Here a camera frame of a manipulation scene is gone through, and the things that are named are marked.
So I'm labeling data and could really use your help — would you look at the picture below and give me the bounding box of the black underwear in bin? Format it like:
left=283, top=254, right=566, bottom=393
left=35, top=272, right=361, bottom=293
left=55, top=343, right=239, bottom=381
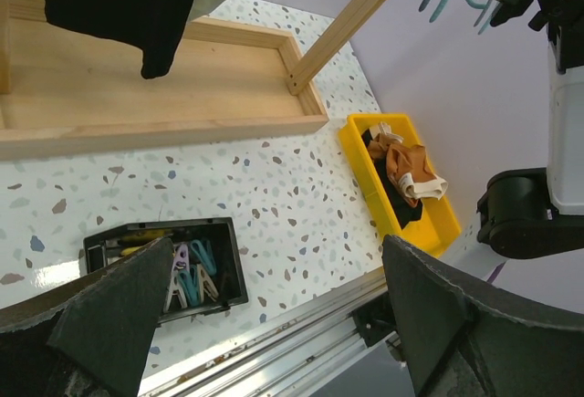
left=361, top=126, right=422, bottom=228

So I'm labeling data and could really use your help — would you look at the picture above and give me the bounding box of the aluminium table rail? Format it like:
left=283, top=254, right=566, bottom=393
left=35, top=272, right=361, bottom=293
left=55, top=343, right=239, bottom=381
left=139, top=268, right=387, bottom=396

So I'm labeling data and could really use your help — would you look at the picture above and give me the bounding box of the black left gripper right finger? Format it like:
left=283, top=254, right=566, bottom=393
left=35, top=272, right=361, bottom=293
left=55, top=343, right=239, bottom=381
left=382, top=235, right=583, bottom=396

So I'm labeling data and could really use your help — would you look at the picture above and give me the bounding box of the brown underwear in bin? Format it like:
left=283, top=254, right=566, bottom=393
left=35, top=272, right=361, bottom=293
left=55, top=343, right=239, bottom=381
left=373, top=122, right=448, bottom=205

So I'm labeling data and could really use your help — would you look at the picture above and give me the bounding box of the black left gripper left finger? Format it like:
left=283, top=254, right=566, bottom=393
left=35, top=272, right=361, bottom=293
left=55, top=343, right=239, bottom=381
left=1, top=238, right=173, bottom=396

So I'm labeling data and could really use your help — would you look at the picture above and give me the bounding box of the black clip box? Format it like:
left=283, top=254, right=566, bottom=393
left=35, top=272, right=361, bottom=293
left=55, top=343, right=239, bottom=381
left=83, top=217, right=248, bottom=323

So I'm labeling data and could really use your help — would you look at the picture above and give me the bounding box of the wooden clothes rack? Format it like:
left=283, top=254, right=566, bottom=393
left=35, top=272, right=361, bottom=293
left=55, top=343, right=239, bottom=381
left=1, top=0, right=385, bottom=161

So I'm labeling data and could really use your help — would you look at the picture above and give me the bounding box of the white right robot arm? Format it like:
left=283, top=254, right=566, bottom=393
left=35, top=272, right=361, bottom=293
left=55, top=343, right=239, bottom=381
left=398, top=0, right=583, bottom=277

